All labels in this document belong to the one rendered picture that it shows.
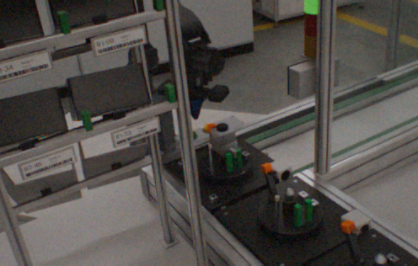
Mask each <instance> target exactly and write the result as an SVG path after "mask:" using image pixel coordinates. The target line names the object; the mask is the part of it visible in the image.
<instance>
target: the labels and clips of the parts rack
mask: <svg viewBox="0 0 418 266"><path fill-rule="evenodd" d="M153 9H154V10H156V11H157V12H161V11H164V8H163V0H153ZM56 16H57V19H58V22H59V25H60V31H61V33H63V34H65V35H66V34H71V29H70V23H69V19H68V16H67V12H65V11H64V10H61V11H57V12H56ZM93 21H94V24H95V25H98V24H107V23H108V20H107V17H106V14H105V13H102V14H100V15H95V16H93ZM85 40H86V43H87V44H90V43H91V45H92V49H93V53H94V58H96V57H100V56H104V55H107V54H112V53H115V52H117V51H123V50H124V49H131V48H133V47H136V46H139V45H144V44H147V37H146V32H145V25H140V26H137V27H135V28H131V29H123V30H121V31H118V32H115V33H112V34H106V35H101V36H98V37H96V36H93V37H90V38H87V39H85ZM3 48H5V44H4V41H3V39H2V38H1V39H0V49H3ZM51 69H55V68H54V65H53V62H52V59H51V54H50V49H46V50H43V51H38V52H36V53H33V54H27V55H24V56H19V57H10V58H8V59H2V61H0V84H1V83H4V82H9V81H11V80H14V79H20V78H22V77H27V76H29V75H33V74H38V73H41V72H45V71H49V70H51ZM164 86H165V96H166V100H167V101H168V102H169V103H171V104H173V103H175V90H174V85H173V84H171V83H166V84H165V85H164ZM80 115H81V119H82V122H83V127H84V129H85V130H86V131H90V130H93V129H94V127H93V124H92V120H91V117H90V113H89V112H88V111H87V110H86V109H85V110H82V111H80ZM125 117H126V115H125V110H124V109H120V110H117V111H115V112H113V113H112V114H105V115H102V118H103V119H104V120H106V119H110V118H113V119H114V120H118V119H123V118H125ZM160 131H161V130H160V121H159V116H156V117H154V118H151V119H147V120H144V121H142V122H140V123H137V124H133V125H129V126H127V127H125V128H122V129H118V130H115V131H112V132H110V137H111V140H112V144H113V147H114V148H117V147H118V146H122V145H125V144H128V143H130V142H133V141H136V140H138V139H142V138H145V137H146V136H150V135H152V134H156V133H159V132H160ZM36 142H39V139H34V140H33V139H29V140H26V141H22V142H20V143H19V146H20V149H21V150H22V152H24V151H26V150H29V149H33V148H35V143H36ZM77 161H78V160H77V156H76V153H75V150H74V145H71V146H69V147H66V148H64V149H60V150H57V151H54V152H51V153H49V154H45V155H43V156H40V157H37V158H35V159H30V160H28V161H25V162H22V163H20V164H18V167H19V173H20V175H21V178H22V180H23V181H25V179H30V178H34V177H35V176H38V175H40V174H44V173H48V172H50V171H52V170H54V169H58V168H61V167H64V166H66V165H68V164H72V163H75V162H77ZM151 162H153V160H152V157H151V156H150V155H147V156H145V157H143V158H140V159H136V160H135V161H132V162H129V163H127V164H123V165H121V163H120V162H118V163H115V164H111V167H112V169H110V170H108V171H105V172H103V173H100V174H96V175H94V176H92V177H90V178H87V179H83V180H81V181H79V182H78V183H75V184H70V185H68V186H65V187H64V188H61V189H56V190H54V191H51V188H49V189H43V190H41V191H40V192H41V194H42V195H41V196H39V197H37V198H34V199H30V200H27V201H25V202H24V203H21V204H20V205H15V206H12V207H13V210H14V213H15V215H16V214H20V213H22V212H25V211H26V210H29V209H33V208H35V207H37V206H39V205H44V204H46V203H48V202H50V201H52V200H57V199H60V198H61V197H63V196H65V195H67V194H72V193H75V192H76V191H79V190H80V189H85V188H87V187H89V186H91V185H94V184H98V183H100V182H103V181H105V180H106V179H110V178H113V177H115V176H117V175H120V174H123V173H126V172H129V171H131V170H132V169H136V168H139V167H141V166H144V165H145V164H149V163H151Z"/></svg>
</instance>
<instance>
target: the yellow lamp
mask: <svg viewBox="0 0 418 266"><path fill-rule="evenodd" d="M304 55H305V56H306V57H307V58H317V37H311V36H307V35H305V34H304Z"/></svg>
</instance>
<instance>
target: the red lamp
mask: <svg viewBox="0 0 418 266"><path fill-rule="evenodd" d="M317 21H318V15H317V14H312V13H305V12H304V34H305V35H307V36H311V37H317Z"/></svg>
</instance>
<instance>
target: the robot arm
mask: <svg viewBox="0 0 418 266"><path fill-rule="evenodd" d="M136 2H137V10H138V13H145V8H144V3H143V0H136ZM177 3H178V9H179V16H180V33H181V39H182V46H183V52H184V58H185V75H186V81H187V88H188V94H189V100H190V115H191V116H192V118H193V119H194V120H197V119H199V115H200V112H201V106H202V104H203V103H204V102H205V101H206V99H207V98H208V100H209V101H210V102H213V103H221V102H222V101H223V100H224V99H225V98H226V97H227V96H228V95H229V94H230V91H229V88H228V87H227V86H226V85H220V84H216V86H215V87H214V88H204V85H205V84H206V85H209V83H208V82H210V81H212V76H216V75H218V74H219V73H221V71H222V69H223V68H224V66H225V58H223V56H222V54H221V53H217V48H216V47H210V46H208V44H210V43H211V39H210V38H209V36H210V35H209V34H208V33H207V32H206V29H204V27H203V25H202V23H201V21H200V19H199V18H197V17H196V14H195V13H193V12H192V11H191V10H190V9H188V8H186V7H184V6H183V5H182V4H181V3H180V0H177ZM140 25H145V32H146V37H147V44H144V45H143V47H144V51H145V61H146V65H147V74H148V78H149V83H150V93H151V96H152V95H153V94H154V93H155V92H157V91H158V94H159V95H163V96H165V86H164V85H165V84H166V83H171V84H172V79H168V78H167V79H166V80H165V82H163V83H161V84H160V86H159V87H158V88H155V87H154V86H153V77H152V73H154V72H157V71H158V61H159V58H158V49H156V48H154V47H153V46H152V44H150V42H149V38H148V32H147V24H140ZM200 37H201V38H200ZM197 38H200V39H198V40H196V41H193V42H190V40H193V39H197ZM128 61H129V62H128V64H126V65H131V64H134V62H133V59H132V53H131V49H130V50H129V52H128Z"/></svg>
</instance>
